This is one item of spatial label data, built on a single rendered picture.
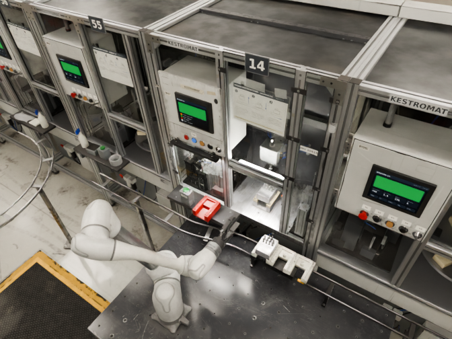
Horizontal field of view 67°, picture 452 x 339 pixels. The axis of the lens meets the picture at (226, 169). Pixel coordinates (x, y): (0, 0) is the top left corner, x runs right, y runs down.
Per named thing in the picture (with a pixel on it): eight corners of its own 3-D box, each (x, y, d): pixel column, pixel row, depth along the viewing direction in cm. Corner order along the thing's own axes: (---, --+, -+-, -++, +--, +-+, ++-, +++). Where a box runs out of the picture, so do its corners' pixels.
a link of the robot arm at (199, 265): (206, 245, 178) (196, 249, 189) (188, 267, 169) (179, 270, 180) (220, 259, 179) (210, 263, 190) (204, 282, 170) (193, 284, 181)
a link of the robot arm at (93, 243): (114, 251, 152) (116, 227, 162) (71, 245, 145) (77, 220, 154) (107, 267, 159) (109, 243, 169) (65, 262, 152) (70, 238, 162)
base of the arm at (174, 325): (179, 338, 194) (177, 335, 190) (150, 317, 204) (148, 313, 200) (198, 312, 205) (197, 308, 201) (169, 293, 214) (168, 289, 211)
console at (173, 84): (167, 138, 219) (154, 72, 187) (194, 116, 236) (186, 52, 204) (221, 160, 201) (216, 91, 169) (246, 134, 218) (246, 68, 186)
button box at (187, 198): (181, 202, 239) (178, 190, 231) (187, 195, 244) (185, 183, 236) (190, 206, 236) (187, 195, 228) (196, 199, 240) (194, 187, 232)
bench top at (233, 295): (89, 331, 203) (87, 328, 201) (195, 213, 266) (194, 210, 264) (330, 532, 140) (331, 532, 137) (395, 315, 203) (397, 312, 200)
